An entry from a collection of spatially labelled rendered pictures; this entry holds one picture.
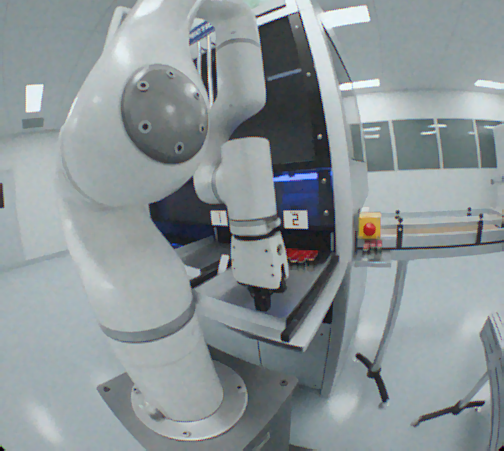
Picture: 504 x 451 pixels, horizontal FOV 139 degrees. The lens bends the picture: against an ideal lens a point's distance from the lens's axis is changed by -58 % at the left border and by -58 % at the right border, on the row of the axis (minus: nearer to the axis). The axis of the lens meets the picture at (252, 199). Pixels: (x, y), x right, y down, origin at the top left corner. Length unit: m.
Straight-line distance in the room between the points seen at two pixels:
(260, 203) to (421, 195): 5.17
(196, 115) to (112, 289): 0.15
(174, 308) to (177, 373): 0.08
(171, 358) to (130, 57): 0.25
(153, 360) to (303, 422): 1.10
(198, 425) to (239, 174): 0.39
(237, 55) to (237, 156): 0.19
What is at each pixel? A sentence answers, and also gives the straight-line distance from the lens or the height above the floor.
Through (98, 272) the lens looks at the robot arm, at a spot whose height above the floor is 1.11.
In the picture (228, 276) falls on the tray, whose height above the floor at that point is 0.89.
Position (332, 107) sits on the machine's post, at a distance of 0.71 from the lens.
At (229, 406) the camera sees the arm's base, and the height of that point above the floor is 0.87.
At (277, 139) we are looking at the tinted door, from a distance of 0.76.
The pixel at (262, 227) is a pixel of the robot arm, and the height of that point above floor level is 1.09.
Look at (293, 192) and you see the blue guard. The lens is 0.73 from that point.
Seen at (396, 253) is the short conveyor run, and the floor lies 0.87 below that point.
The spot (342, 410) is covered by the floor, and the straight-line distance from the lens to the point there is 1.32.
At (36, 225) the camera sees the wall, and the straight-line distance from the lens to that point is 5.67.
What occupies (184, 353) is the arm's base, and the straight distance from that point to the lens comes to 0.24.
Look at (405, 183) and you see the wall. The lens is 5.32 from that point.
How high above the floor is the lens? 1.18
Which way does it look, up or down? 6 degrees down
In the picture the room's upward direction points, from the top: 6 degrees counter-clockwise
